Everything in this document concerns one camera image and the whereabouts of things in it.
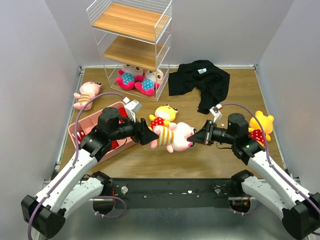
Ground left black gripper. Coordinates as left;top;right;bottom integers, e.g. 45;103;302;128
109;111;160;146

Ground pink frog plush striped shirt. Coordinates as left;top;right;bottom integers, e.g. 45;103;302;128
150;122;197;153

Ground white panda plush yellow glasses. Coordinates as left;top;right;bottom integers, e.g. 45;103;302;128
134;69;164;96

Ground white panda plush blue dress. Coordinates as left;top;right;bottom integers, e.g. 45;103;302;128
116;63;145;91

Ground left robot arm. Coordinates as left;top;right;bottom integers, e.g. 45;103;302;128
21;107;158;239

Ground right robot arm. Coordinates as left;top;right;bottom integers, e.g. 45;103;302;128
188;113;320;240

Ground yellow plush red dotted dress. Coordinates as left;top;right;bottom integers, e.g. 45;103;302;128
148;104;178;130

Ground red item in tray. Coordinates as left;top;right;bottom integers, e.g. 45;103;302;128
111;140;120;150
118;107;127;123

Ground black crumpled cloth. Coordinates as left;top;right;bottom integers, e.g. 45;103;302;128
168;60;230;115

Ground orange plush red dotted dress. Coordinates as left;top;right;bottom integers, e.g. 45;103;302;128
248;110;275;147

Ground red white striped item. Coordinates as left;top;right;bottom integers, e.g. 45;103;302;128
72;131;86;144

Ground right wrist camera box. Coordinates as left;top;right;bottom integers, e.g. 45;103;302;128
209;104;223;125

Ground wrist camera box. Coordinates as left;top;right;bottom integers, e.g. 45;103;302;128
123;97;142;123
209;104;223;125

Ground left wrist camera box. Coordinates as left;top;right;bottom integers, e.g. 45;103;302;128
123;97;142;123

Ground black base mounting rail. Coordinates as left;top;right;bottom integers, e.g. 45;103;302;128
93;178;254;213

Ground white wire shelf rack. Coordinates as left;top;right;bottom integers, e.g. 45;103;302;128
86;0;173;101

